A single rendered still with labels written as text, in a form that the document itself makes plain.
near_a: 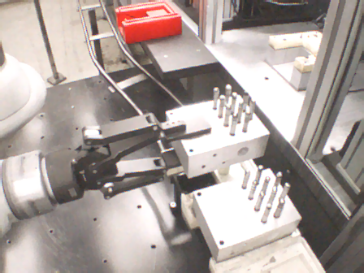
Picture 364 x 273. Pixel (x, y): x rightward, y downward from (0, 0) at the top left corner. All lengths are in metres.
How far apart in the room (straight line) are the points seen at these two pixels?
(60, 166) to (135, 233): 0.33
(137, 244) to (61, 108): 0.55
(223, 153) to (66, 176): 0.21
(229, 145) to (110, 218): 0.38
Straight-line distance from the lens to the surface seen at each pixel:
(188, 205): 0.49
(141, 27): 0.82
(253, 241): 0.43
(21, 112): 0.82
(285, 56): 0.76
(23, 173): 0.42
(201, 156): 0.42
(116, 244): 0.69
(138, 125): 0.40
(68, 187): 0.42
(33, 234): 0.76
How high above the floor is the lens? 1.29
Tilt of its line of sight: 46 degrees down
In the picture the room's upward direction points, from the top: straight up
